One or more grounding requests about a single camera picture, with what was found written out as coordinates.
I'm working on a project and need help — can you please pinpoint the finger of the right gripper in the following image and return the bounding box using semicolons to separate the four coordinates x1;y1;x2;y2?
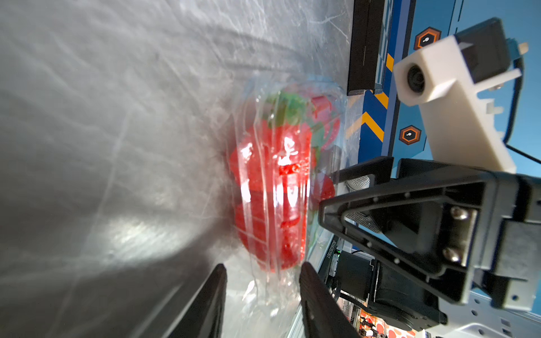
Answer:
331;156;394;186
319;168;488;304

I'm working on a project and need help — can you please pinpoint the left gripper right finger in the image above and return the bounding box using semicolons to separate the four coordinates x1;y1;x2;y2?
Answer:
300;262;359;338

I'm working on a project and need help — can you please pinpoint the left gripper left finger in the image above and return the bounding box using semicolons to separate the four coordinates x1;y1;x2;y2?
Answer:
168;264;228;338

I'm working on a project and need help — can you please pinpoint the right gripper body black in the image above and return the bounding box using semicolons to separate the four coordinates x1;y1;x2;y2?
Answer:
460;173;540;311

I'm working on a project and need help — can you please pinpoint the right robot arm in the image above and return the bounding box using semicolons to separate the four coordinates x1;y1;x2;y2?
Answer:
318;156;540;331

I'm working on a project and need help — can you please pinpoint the silver microphone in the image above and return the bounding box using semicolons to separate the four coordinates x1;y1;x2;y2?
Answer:
344;175;382;234

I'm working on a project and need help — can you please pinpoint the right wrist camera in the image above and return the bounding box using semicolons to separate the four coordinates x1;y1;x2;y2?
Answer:
394;18;522;173

